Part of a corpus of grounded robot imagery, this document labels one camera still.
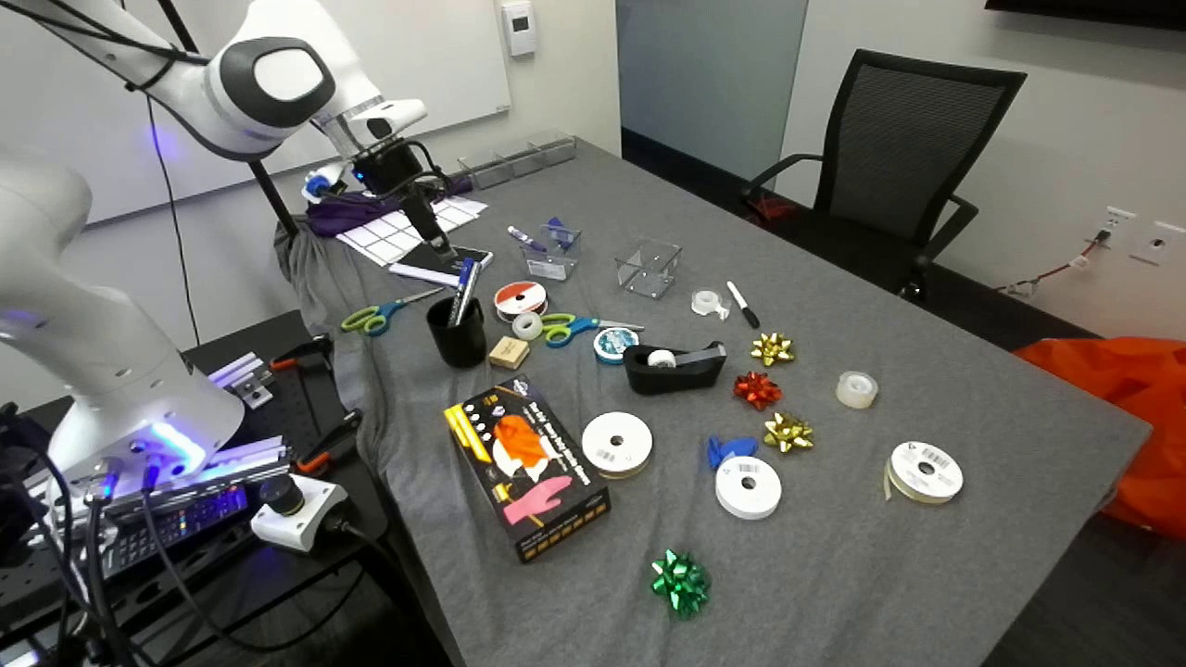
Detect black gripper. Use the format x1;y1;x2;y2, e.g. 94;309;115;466
352;137;454;251

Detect blue sharpie marker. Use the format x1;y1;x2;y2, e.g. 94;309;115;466
448;256;485;328

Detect black mug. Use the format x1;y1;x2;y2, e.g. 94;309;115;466
424;292;493;370

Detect white label sheets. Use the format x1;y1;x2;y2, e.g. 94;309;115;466
332;191;489;269

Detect large green blue scissors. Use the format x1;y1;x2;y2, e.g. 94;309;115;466
336;292;428;342

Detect clear compartment tray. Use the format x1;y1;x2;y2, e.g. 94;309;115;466
458;132;585;191

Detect orange white ribbon spool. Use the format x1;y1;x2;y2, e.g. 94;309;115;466
489;279;552;324

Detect clear plastic pen holder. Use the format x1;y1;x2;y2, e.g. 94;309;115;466
516;217;585;285

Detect tan sticky note block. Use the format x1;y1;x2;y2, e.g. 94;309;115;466
485;332;533;374

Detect small green blue scissors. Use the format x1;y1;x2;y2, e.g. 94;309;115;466
533;308;610;351

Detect clear empty plastic box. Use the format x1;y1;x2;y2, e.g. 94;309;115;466
616;235;684;302

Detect black box with orange print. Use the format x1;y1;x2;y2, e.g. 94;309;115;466
441;379;616;565

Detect black tape dispenser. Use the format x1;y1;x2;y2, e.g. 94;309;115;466
621;342;731;400

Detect white emergency stop box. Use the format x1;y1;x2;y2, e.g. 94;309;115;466
249;475;352;556

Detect black white marker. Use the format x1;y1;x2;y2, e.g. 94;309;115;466
722;279;762;332

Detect gold gift bow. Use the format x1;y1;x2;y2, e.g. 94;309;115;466
750;328;797;370
760;406;818;458

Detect red gift bow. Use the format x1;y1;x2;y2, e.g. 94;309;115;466
731;365;785;416

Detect blue gift bow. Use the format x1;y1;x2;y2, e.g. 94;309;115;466
705;429;762;475

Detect black robot stand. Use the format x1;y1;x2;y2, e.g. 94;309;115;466
0;308;424;667

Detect green gift bow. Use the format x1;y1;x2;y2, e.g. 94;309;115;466
647;544;714;623

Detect black mesh office chair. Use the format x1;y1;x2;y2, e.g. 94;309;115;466
737;46;1030;301

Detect grey tablecloth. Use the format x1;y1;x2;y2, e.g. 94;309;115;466
273;132;1152;667

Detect white gold ribbon spool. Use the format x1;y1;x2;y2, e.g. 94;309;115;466
879;437;972;510

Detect orange bag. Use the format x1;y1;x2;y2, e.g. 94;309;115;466
1010;332;1186;542

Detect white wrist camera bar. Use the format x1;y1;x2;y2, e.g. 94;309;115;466
332;97;428;156

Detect white wall thermostat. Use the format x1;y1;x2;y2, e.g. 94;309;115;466
495;0;540;57

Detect white wall outlet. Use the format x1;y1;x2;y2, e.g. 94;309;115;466
1097;201;1143;251
1143;217;1186;269

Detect black wall television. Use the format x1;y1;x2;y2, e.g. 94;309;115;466
983;0;1186;33

